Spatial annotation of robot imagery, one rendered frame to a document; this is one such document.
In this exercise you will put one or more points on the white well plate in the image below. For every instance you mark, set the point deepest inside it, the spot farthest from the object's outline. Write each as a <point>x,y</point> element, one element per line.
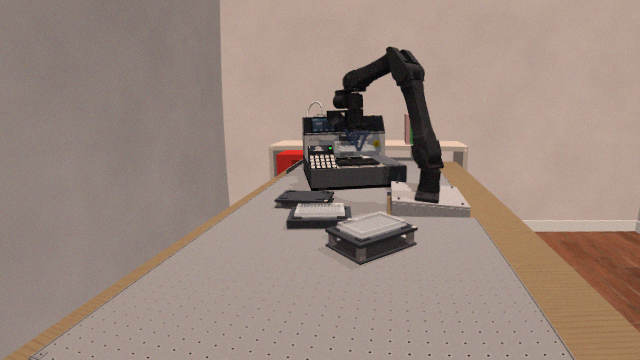
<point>320,210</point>
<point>353,149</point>
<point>355,227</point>

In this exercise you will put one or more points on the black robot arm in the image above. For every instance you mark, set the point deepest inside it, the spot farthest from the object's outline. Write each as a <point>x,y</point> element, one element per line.
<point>407,75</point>

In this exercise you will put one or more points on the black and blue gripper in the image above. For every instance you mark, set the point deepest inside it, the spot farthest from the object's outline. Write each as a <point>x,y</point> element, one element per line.
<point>357,132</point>

